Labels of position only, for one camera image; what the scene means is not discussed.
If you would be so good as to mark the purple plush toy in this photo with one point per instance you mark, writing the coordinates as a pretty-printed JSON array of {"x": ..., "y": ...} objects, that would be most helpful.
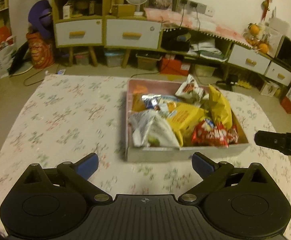
[{"x": 40, "y": 19}]

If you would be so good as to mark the red storage box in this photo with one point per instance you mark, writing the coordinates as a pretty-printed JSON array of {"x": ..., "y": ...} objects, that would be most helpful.
[{"x": 173, "y": 67}]

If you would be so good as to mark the pink cloth on shelf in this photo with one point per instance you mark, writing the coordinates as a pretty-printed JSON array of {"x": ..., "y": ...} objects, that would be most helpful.
[{"x": 171, "y": 19}]

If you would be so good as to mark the white drawer cabinet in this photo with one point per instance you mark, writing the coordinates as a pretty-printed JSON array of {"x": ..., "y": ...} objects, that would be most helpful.
[
  {"x": 248, "y": 59},
  {"x": 79, "y": 33},
  {"x": 132, "y": 34}
]

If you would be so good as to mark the middle white drawer cabinet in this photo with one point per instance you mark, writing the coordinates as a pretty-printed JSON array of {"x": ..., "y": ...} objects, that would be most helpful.
[{"x": 132, "y": 34}]

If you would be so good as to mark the large yellow biscuit packet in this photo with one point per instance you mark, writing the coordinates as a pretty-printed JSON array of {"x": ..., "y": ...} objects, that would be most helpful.
[{"x": 183, "y": 120}]

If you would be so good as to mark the red candy wrapper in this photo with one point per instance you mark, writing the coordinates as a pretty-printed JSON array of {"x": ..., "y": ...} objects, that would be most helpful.
[
  {"x": 232, "y": 136},
  {"x": 206, "y": 133}
]

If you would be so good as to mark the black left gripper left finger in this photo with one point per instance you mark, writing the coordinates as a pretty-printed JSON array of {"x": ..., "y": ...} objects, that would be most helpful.
[{"x": 76, "y": 176}]

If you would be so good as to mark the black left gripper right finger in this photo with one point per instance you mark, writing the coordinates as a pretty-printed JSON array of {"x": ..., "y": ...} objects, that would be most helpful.
[{"x": 213, "y": 176}]

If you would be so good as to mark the orange white snack packet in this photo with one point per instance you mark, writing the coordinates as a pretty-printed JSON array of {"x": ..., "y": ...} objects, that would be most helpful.
[{"x": 138, "y": 92}]

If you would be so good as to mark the orange cartoon bag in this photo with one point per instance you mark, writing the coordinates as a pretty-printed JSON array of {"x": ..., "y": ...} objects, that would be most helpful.
[{"x": 41, "y": 50}]

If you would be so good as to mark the pecan nut white packet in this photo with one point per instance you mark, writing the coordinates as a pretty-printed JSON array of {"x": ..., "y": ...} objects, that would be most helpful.
[{"x": 190, "y": 91}]

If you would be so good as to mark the bowl of oranges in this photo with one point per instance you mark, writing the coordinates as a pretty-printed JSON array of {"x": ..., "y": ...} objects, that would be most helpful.
[{"x": 258, "y": 35}]

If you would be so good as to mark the floral tablecloth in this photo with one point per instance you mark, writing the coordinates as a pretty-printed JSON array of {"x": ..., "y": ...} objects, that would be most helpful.
[{"x": 69, "y": 117}]

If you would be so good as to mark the white and blue snack packet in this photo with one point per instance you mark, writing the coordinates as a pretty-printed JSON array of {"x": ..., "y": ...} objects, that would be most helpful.
[{"x": 167, "y": 104}]

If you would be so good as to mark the far right small drawer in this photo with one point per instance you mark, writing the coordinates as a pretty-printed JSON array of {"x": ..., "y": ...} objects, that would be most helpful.
[{"x": 279, "y": 74}]

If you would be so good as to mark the left white drawer cabinet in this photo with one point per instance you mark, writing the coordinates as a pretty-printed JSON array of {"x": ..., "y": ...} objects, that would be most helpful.
[{"x": 79, "y": 33}]

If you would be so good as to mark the black microwave oven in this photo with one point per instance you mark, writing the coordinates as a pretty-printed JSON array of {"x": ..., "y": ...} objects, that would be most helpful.
[{"x": 283, "y": 51}]

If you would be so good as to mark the tall yellow snack packet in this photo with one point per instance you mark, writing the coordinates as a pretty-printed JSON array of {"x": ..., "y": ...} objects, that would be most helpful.
[{"x": 220, "y": 108}]

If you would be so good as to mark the right white drawer cabinet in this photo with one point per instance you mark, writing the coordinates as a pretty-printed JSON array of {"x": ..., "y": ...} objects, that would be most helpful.
[{"x": 248, "y": 59}]

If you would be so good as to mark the silver blue truffle chocolate packet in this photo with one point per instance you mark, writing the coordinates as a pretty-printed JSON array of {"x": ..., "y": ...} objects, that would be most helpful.
[{"x": 151, "y": 101}]

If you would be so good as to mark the white printed snack packet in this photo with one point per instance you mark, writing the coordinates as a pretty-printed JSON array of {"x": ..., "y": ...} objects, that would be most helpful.
[{"x": 150, "y": 129}]

